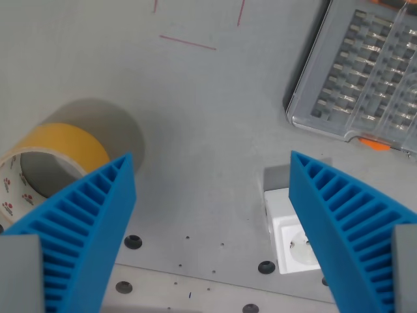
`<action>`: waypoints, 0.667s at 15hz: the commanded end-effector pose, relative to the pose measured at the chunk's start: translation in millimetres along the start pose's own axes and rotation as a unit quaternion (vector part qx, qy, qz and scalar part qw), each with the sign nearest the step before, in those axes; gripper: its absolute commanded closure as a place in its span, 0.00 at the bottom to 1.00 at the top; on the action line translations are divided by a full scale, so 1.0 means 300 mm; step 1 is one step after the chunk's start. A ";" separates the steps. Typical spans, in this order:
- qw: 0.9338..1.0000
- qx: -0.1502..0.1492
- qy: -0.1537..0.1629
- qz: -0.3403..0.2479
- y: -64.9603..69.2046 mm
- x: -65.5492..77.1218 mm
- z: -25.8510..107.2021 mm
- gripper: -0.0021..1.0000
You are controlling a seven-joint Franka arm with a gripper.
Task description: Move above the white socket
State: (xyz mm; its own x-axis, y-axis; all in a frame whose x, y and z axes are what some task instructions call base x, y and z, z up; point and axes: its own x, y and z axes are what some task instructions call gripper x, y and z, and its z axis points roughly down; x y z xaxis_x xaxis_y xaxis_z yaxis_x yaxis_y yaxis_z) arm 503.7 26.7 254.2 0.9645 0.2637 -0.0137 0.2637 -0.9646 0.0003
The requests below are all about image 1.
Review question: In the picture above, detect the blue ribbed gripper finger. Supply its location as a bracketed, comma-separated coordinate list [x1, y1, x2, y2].
[0, 151, 136, 313]
[288, 150, 417, 313]

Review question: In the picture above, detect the yellow adhesive tape roll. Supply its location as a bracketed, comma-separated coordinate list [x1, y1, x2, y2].
[0, 123, 111, 234]

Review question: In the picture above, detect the transparent screwdriver bit case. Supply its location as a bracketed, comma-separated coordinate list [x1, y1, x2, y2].
[282, 0, 417, 160]

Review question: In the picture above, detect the white wall socket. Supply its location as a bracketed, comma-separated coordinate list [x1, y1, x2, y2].
[262, 158, 334, 275]

